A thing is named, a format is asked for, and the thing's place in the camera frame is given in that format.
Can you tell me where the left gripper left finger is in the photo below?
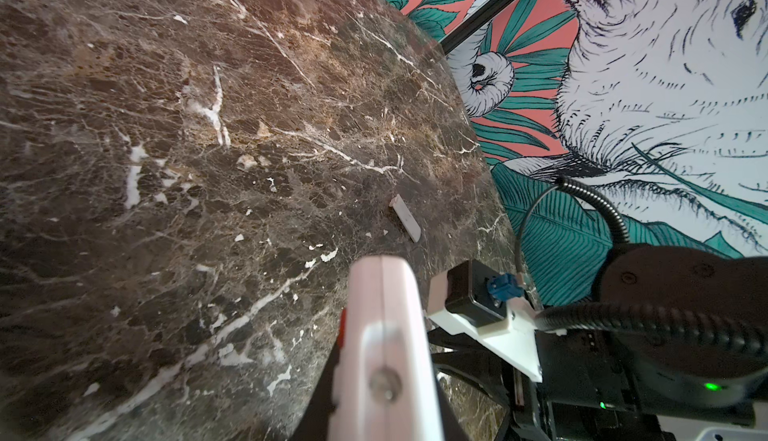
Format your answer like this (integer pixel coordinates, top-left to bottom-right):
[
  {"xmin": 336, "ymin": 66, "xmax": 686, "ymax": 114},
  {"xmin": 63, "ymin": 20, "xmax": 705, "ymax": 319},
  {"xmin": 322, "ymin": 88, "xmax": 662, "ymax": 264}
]
[{"xmin": 289, "ymin": 344, "xmax": 339, "ymax": 441}]

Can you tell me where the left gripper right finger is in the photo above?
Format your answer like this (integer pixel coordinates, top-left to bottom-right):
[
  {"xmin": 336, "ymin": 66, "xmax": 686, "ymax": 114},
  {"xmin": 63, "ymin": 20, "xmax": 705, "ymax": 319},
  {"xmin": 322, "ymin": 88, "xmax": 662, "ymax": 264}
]
[{"xmin": 436, "ymin": 382, "xmax": 469, "ymax": 441}]

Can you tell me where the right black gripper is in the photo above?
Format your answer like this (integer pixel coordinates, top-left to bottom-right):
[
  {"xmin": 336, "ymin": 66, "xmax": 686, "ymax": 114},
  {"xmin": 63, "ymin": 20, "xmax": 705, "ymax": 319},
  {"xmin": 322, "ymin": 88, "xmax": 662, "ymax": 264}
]
[{"xmin": 427, "ymin": 328, "xmax": 660, "ymax": 440}]

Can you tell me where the white remote control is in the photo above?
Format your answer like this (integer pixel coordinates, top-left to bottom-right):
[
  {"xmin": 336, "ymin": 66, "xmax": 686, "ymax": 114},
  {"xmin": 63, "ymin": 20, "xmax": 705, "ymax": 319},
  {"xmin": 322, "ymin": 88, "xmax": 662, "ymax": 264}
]
[{"xmin": 328, "ymin": 256, "xmax": 444, "ymax": 441}]

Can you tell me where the white battery cover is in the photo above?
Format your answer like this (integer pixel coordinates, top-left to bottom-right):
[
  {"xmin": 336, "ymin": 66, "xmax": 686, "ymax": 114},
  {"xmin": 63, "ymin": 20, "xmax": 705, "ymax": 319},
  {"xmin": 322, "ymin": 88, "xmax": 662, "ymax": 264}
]
[{"xmin": 389, "ymin": 194, "xmax": 422, "ymax": 243}]

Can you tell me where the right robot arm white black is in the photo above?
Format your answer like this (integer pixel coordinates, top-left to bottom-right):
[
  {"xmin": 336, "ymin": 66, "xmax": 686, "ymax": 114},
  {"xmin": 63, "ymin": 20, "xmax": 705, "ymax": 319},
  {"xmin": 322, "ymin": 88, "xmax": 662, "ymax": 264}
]
[{"xmin": 426, "ymin": 177, "xmax": 767, "ymax": 440}]

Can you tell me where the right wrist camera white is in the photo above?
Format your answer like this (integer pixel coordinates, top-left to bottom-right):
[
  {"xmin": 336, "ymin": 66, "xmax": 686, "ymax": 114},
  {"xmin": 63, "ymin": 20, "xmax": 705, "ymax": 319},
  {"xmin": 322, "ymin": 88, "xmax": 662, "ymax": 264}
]
[{"xmin": 426, "ymin": 260, "xmax": 543, "ymax": 383}]

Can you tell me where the right black frame post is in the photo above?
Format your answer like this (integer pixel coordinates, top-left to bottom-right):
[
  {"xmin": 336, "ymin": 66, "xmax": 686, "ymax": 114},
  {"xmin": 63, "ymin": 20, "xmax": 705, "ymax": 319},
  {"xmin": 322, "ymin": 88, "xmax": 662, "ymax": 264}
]
[{"xmin": 440, "ymin": 0, "xmax": 515, "ymax": 55}]

